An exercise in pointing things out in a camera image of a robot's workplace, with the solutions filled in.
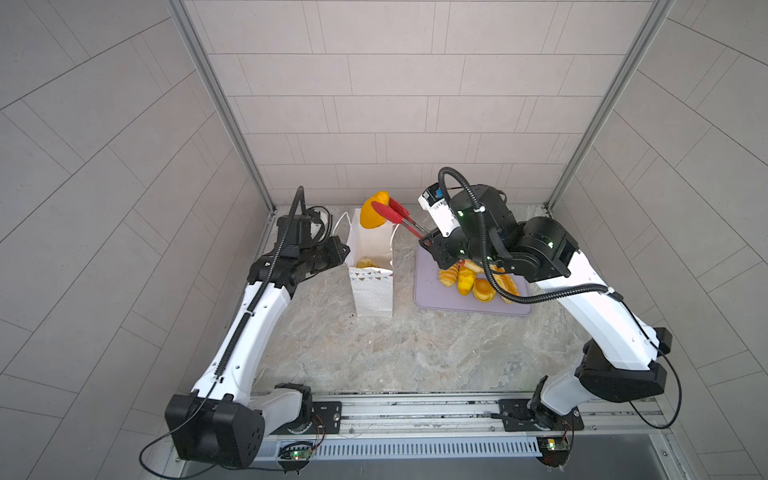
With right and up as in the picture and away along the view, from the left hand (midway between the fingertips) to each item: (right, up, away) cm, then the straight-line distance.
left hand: (356, 244), depth 74 cm
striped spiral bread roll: (+27, -12, +21) cm, 36 cm away
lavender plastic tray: (+21, -18, +20) cm, 34 cm away
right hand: (+15, +2, -14) cm, 21 cm away
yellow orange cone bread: (+32, -12, +19) cm, 39 cm away
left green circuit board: (-12, -45, -10) cm, 48 cm away
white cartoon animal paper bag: (+2, -5, +15) cm, 16 cm away
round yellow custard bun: (+36, -14, +14) cm, 41 cm away
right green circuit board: (+47, -47, -6) cm, 67 cm away
